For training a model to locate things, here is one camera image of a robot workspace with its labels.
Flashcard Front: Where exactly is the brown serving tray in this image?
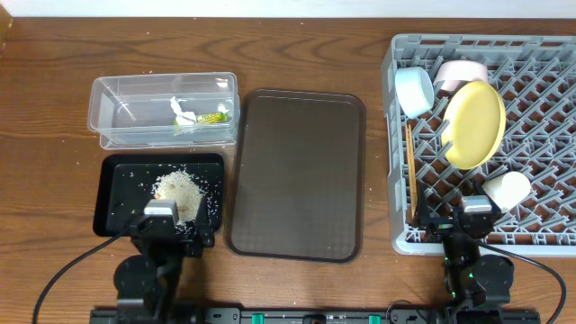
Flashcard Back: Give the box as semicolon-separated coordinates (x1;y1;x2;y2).
225;89;366;264

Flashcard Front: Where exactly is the pile of rice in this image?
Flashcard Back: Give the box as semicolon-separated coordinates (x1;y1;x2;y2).
116;166;221;235

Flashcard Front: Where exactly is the white tissue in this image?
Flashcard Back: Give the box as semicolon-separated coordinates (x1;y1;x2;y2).
170;96;197;126

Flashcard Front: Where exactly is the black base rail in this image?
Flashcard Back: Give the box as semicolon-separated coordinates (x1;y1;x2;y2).
88;306;541;324

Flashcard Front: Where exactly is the grey dishwasher rack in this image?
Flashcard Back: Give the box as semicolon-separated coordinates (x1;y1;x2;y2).
381;34;575;257

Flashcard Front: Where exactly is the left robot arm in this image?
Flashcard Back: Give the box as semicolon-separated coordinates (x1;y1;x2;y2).
112;197;214;323

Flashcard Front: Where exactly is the green snack wrapper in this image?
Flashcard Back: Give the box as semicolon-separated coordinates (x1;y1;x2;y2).
196;112;228;124

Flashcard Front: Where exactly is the clear plastic waste bin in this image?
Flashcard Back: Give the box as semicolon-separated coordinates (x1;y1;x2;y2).
87;72;240;150

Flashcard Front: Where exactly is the black waste tray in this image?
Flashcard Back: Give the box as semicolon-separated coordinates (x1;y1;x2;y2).
93;153;224;237

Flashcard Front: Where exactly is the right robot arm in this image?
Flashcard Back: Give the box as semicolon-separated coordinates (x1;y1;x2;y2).
413;184;514;323

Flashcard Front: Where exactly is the blue bowl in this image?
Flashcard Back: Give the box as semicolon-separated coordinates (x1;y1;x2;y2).
394;67;435;119

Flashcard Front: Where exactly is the white bowl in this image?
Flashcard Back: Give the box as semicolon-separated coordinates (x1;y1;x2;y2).
433;60;489;92

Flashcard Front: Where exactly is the yellow plate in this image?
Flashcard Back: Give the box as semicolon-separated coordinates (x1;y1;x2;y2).
441;81;506;170

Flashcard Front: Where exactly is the small white green cup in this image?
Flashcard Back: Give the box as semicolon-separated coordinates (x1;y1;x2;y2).
482;171;531;213

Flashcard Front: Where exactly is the wooden chopstick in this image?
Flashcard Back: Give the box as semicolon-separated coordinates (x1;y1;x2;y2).
406;123;418;220
405;123;417;224

